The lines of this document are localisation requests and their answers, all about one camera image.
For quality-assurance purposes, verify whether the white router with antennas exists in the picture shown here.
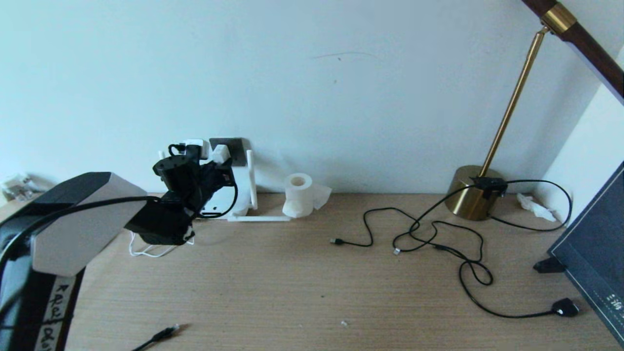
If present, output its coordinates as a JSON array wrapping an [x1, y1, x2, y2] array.
[[195, 150, 291, 223]]

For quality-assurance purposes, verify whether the white toilet paper roll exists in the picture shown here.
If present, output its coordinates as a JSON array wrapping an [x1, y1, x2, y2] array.
[[282, 173, 332, 219]]

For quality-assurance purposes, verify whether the crumpled clear plastic wrapper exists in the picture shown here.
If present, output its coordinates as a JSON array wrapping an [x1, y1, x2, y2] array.
[[0, 173, 35, 202]]

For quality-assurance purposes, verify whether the brass desk lamp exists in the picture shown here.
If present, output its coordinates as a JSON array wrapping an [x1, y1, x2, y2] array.
[[445, 0, 624, 221]]

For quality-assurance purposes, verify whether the crumpled white tissue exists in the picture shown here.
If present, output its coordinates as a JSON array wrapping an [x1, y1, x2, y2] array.
[[518, 194, 557, 223]]

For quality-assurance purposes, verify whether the black clip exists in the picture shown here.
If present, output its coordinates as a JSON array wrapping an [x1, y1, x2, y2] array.
[[533, 257, 566, 274]]

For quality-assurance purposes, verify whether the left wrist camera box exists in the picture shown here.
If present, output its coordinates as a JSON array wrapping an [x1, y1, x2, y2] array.
[[181, 139, 211, 162]]

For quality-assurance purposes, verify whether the grey wall socket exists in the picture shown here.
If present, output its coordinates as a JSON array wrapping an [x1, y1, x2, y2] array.
[[210, 137, 246, 168]]

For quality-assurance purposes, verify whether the black left wrist camera cable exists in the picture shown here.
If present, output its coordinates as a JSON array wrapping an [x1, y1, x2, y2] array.
[[0, 179, 239, 273]]

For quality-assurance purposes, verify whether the thin black USB cable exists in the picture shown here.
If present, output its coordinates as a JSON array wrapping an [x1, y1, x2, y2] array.
[[330, 207, 439, 255]]

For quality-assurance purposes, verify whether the black cable bundle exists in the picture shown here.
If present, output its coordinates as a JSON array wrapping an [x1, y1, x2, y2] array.
[[412, 176, 581, 320]]

